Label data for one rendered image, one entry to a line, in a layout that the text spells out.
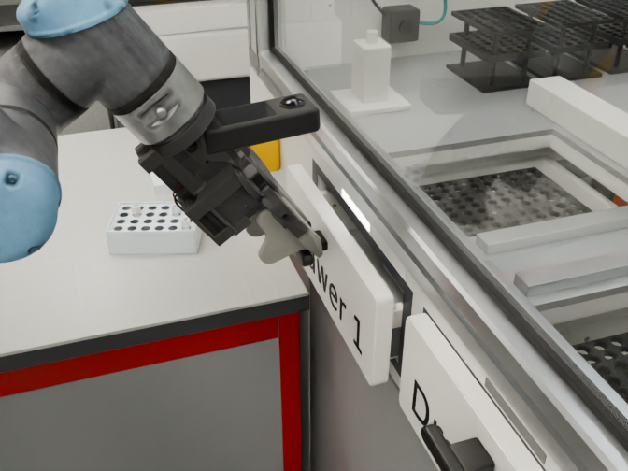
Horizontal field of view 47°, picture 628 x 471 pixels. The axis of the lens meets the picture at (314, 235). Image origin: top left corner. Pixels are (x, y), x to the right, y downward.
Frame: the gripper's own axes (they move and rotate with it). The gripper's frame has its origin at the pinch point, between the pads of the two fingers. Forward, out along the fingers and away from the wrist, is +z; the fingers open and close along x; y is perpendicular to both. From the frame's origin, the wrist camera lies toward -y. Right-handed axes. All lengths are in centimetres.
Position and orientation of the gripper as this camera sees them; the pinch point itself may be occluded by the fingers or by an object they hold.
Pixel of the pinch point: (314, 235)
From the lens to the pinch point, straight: 77.0
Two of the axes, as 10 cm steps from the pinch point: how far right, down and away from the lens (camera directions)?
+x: 3.1, 5.1, -8.0
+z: 5.5, 6.0, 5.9
